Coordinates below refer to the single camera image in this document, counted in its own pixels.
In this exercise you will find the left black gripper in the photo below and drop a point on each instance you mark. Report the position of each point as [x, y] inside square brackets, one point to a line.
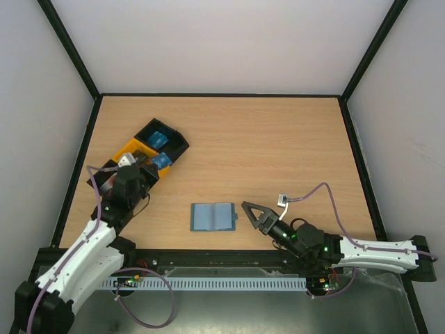
[153, 177]

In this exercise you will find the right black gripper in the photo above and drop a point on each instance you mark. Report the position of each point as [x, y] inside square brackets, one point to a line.
[270, 220]

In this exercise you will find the teal card holder wallet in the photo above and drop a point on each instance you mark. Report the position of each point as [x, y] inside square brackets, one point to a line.
[213, 217]

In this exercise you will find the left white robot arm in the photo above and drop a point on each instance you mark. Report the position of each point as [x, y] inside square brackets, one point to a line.
[49, 304]

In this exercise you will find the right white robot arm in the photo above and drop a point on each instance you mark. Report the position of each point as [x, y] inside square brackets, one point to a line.
[316, 250]

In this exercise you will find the blue card stack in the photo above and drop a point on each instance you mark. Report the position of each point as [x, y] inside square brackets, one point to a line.
[157, 140]

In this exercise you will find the black bin with blue cards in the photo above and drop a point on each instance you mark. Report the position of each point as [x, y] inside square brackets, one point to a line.
[177, 144]

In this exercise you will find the black bin with red cards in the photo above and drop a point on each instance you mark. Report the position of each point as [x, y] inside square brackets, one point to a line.
[104, 178]

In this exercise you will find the yellow bin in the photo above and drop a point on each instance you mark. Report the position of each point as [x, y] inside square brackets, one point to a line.
[135, 144]

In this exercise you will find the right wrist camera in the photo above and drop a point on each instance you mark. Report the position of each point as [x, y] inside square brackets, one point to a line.
[282, 202]

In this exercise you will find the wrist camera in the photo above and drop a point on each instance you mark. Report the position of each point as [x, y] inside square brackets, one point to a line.
[282, 202]
[127, 159]

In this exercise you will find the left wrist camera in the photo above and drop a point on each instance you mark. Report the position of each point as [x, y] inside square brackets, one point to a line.
[127, 159]

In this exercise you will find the light blue slotted cable duct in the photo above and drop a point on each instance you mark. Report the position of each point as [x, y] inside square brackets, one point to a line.
[280, 284]

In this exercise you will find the black aluminium frame rail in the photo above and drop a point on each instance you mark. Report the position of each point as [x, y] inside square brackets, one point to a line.
[163, 261]

